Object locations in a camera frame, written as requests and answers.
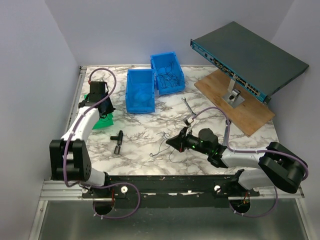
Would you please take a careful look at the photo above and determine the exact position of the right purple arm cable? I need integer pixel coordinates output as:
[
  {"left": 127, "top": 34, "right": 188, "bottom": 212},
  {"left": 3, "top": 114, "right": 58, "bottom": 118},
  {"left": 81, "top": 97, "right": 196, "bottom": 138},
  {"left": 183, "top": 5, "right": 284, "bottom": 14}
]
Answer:
[{"left": 188, "top": 106, "right": 309, "bottom": 218}]

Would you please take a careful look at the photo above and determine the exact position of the blue plastic bin left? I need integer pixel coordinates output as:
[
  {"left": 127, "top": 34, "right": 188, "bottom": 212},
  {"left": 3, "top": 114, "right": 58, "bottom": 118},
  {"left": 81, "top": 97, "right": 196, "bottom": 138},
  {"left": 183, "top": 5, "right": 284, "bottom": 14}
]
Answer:
[{"left": 125, "top": 69, "right": 155, "bottom": 114}]

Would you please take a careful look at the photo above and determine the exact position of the aluminium frame rail left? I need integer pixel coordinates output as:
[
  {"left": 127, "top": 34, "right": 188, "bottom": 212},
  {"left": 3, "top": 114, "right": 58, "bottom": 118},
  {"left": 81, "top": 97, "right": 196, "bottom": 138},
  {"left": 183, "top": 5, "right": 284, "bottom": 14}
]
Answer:
[{"left": 64, "top": 66, "right": 87, "bottom": 133}]

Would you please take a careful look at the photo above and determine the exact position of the black T-handle tool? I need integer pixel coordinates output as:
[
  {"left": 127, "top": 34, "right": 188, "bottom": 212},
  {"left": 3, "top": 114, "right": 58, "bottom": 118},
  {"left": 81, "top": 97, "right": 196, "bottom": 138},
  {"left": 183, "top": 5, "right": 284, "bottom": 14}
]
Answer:
[{"left": 110, "top": 130, "right": 124, "bottom": 155}]

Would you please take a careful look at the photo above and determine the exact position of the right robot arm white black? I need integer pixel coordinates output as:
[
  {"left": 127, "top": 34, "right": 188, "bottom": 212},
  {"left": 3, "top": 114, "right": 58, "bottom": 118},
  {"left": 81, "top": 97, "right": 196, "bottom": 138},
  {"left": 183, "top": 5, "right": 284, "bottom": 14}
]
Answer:
[{"left": 166, "top": 127, "right": 308, "bottom": 196}]

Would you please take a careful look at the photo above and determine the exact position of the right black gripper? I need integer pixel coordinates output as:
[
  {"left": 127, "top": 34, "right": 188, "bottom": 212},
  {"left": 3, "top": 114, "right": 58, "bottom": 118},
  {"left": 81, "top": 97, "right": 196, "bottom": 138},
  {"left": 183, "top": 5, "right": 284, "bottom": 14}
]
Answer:
[{"left": 166, "top": 127, "right": 211, "bottom": 156}]

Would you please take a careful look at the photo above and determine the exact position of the wooden board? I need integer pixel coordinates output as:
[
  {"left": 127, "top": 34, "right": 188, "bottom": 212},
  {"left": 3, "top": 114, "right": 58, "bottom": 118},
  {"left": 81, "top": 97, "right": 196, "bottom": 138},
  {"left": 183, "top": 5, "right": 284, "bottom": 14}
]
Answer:
[{"left": 194, "top": 70, "right": 275, "bottom": 137}]

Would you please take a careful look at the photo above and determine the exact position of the dark network switch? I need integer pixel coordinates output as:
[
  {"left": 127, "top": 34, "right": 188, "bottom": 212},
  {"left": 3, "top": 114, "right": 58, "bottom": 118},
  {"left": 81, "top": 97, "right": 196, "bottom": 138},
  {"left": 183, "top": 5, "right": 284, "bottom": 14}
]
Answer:
[{"left": 190, "top": 21, "right": 309, "bottom": 104}]

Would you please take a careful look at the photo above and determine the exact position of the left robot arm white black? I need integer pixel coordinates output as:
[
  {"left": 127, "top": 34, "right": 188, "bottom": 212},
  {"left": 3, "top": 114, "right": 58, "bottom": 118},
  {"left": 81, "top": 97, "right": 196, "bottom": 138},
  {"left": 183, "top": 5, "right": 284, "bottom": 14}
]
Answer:
[{"left": 49, "top": 81, "right": 115, "bottom": 198}]

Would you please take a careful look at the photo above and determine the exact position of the green plastic bin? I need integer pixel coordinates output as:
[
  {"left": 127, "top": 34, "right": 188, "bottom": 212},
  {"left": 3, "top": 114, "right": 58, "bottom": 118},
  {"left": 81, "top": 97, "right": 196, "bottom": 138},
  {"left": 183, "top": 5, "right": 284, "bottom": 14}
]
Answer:
[{"left": 83, "top": 93, "right": 115, "bottom": 130}]

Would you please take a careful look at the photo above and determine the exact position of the metal switch stand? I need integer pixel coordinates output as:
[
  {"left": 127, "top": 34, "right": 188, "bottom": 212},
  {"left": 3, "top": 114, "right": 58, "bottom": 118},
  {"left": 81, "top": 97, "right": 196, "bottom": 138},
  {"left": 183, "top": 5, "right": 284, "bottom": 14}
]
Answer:
[{"left": 222, "top": 79, "right": 245, "bottom": 109}]

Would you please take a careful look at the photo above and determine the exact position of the blue plastic bin right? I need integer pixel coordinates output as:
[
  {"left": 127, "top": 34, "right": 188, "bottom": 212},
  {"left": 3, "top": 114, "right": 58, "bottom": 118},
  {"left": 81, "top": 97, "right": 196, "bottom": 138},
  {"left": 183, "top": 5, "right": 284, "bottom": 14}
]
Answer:
[{"left": 150, "top": 51, "right": 186, "bottom": 95}]

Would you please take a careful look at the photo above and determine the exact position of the dark purple cable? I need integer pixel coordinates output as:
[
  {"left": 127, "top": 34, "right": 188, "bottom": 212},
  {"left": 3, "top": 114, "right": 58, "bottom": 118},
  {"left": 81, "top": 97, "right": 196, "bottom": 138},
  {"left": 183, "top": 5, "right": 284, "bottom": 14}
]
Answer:
[{"left": 157, "top": 58, "right": 189, "bottom": 90}]

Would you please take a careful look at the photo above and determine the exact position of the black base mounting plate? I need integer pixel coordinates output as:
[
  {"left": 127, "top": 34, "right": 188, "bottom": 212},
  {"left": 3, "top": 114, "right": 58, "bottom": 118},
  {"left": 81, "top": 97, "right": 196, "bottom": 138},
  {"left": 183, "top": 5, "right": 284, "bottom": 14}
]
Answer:
[{"left": 82, "top": 170, "right": 259, "bottom": 209}]

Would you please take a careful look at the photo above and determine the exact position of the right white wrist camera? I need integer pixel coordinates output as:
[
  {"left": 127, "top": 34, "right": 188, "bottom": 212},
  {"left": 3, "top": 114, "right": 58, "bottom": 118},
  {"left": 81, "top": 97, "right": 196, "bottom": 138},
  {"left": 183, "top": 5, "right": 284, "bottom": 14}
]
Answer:
[{"left": 183, "top": 115, "right": 195, "bottom": 134}]

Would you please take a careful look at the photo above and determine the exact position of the small silver wrench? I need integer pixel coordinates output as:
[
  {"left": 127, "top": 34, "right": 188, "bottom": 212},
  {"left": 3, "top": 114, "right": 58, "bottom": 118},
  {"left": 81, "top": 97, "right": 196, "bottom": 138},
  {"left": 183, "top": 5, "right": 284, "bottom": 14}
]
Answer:
[{"left": 181, "top": 97, "right": 196, "bottom": 116}]

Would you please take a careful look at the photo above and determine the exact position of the purple thin cable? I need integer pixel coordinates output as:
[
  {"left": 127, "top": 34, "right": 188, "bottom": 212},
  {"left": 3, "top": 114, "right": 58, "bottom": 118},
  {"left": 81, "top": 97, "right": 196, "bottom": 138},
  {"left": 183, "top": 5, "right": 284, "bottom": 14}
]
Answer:
[{"left": 149, "top": 131, "right": 182, "bottom": 163}]

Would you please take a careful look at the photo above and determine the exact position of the large ratchet wrench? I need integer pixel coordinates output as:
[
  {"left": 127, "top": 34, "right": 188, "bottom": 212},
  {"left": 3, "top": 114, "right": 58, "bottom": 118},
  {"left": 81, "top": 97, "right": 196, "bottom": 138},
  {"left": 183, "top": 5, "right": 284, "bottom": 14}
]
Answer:
[{"left": 222, "top": 119, "right": 232, "bottom": 146}]

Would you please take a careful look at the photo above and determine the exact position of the blue plastic bin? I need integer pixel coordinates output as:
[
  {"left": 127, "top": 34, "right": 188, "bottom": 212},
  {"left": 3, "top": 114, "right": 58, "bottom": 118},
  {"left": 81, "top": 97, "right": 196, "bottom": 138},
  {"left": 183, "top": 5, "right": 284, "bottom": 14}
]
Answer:
[
  {"left": 125, "top": 69, "right": 155, "bottom": 114},
  {"left": 150, "top": 51, "right": 186, "bottom": 95}
]

